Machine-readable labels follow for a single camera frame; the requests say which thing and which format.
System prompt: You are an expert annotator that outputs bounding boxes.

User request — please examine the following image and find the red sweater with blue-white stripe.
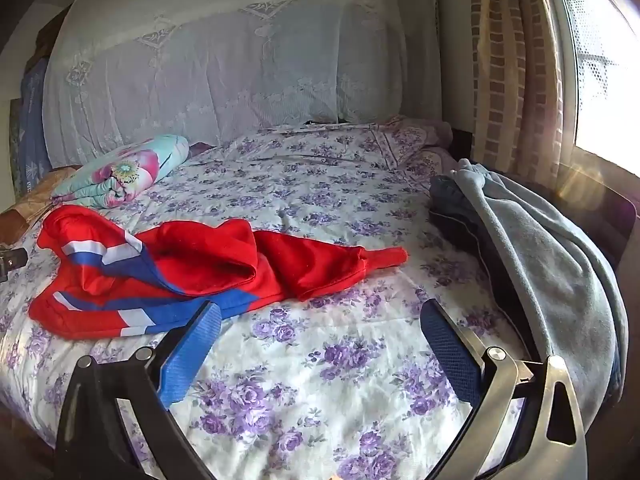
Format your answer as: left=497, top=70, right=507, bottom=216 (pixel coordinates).
left=28, top=205, right=408, bottom=337

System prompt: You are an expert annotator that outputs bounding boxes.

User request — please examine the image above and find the brick pattern curtain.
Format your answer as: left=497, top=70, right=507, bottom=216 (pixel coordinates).
left=470, top=0, right=566, bottom=191

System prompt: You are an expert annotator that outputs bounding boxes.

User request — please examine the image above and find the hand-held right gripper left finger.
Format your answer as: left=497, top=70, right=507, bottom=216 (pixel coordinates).
left=54, top=300, right=223, bottom=480

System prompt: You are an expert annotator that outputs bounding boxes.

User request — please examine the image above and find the purple floral bedsheet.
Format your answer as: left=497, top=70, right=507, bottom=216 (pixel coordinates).
left=0, top=122, right=531, bottom=480

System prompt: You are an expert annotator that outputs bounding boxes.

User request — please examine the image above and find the dark blue cloth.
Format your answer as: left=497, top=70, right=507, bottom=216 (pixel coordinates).
left=429, top=175, right=531, bottom=351

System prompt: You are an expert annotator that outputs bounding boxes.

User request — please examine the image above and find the white lace cover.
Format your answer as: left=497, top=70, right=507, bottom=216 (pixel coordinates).
left=42, top=0, right=443, bottom=168

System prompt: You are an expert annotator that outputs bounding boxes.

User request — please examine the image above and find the blue patterned pillow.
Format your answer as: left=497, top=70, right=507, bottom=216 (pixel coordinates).
left=17, top=57, right=53, bottom=193

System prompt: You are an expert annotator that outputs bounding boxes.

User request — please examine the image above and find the grey-blue fleece blanket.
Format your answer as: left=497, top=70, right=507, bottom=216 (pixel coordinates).
left=452, top=159, right=628, bottom=426

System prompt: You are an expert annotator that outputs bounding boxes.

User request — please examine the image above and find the folded teal floral quilt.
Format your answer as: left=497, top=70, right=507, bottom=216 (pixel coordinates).
left=51, top=134, right=190, bottom=209

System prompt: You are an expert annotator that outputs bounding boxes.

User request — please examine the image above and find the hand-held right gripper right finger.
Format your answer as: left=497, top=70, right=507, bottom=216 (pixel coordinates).
left=420, top=299, right=588, bottom=480

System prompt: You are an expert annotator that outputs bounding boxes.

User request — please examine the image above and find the dark wooden board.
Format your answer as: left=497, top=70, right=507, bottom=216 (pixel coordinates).
left=602, top=182, right=638, bottom=281

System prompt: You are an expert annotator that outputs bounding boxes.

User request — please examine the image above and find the purple floral pillow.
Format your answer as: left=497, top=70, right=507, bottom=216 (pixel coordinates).
left=370, top=116, right=453, bottom=171
left=400, top=146, right=458, bottom=186

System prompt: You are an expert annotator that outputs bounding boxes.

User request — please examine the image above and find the brown patchwork cloth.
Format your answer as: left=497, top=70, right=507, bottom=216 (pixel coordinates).
left=0, top=165, right=76, bottom=246

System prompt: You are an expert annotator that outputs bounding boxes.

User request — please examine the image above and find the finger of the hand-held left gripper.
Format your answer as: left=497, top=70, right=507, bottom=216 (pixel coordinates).
left=0, top=247, right=29, bottom=283

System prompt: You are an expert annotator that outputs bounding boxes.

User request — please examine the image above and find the window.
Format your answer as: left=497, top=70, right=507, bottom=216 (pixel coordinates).
left=547, top=0, right=640, bottom=178

